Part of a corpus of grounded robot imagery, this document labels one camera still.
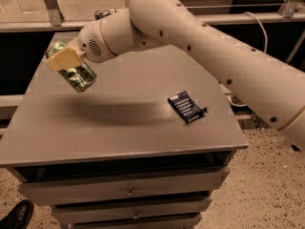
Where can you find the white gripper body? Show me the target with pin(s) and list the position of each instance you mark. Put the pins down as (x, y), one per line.
(91, 42)

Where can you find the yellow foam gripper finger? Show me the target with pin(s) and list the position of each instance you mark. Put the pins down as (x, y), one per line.
(63, 59)

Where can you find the green soda can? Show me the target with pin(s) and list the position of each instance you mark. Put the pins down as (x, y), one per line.
(80, 78)

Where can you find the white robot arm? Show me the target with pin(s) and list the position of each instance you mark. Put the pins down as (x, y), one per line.
(274, 90)

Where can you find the blue silver energy drink can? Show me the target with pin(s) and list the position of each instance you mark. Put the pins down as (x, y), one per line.
(99, 14)

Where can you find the dark blue snack packet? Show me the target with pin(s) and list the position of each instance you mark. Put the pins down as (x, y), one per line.
(186, 108)

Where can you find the grey drawer cabinet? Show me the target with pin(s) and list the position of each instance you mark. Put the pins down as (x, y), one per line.
(118, 156)

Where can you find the black shoe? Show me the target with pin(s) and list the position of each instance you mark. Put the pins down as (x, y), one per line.
(19, 217)

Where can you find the metal railing frame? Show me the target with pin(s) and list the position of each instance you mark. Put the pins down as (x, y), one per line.
(52, 15)

